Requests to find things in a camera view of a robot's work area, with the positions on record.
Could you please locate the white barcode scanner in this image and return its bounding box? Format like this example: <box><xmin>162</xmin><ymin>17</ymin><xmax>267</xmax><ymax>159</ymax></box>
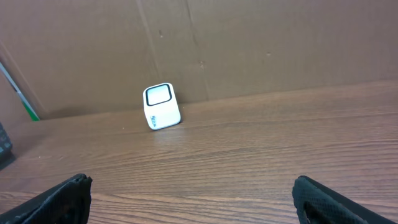
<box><xmin>143</xmin><ymin>83</ymin><xmax>182</xmax><ymax>130</ymax></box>

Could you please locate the green white strip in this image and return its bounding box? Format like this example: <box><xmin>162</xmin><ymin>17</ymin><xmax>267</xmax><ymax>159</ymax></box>
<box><xmin>1</xmin><ymin>63</ymin><xmax>40</xmax><ymax>121</ymax></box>

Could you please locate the grey plastic basket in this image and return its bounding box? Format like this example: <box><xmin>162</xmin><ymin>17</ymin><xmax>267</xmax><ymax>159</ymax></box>
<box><xmin>0</xmin><ymin>124</ymin><xmax>16</xmax><ymax>169</ymax></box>

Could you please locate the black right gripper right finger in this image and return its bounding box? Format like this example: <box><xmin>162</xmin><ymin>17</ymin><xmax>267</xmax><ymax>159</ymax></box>
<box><xmin>292</xmin><ymin>175</ymin><xmax>395</xmax><ymax>224</ymax></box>

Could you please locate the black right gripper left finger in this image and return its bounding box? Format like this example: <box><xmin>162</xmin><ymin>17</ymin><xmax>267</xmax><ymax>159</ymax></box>
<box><xmin>1</xmin><ymin>174</ymin><xmax>93</xmax><ymax>224</ymax></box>

